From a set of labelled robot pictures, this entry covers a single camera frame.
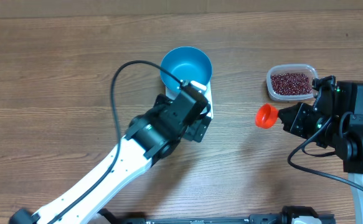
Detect orange measuring scoop blue handle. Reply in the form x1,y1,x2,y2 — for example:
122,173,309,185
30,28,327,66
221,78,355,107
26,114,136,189
255,103,278,129

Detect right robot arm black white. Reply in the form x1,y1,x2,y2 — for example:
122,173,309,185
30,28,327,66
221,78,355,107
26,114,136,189
278,76,363,223

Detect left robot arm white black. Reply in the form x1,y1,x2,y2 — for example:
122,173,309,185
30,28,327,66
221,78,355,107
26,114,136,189
9,91,213,223

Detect white digital kitchen scale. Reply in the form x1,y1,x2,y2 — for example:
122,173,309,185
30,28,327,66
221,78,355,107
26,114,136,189
165,81,214,121

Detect blue bowl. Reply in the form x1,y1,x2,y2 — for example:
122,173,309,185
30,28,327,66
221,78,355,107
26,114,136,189
161,46,213,93

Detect red beans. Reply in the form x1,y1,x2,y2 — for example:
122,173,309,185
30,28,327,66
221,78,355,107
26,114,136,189
270,73,312,95

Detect clear plastic container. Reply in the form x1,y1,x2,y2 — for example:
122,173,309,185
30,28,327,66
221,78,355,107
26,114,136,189
266,64,318,101

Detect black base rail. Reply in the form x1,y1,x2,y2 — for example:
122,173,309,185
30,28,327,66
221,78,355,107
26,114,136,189
97,205,336,224

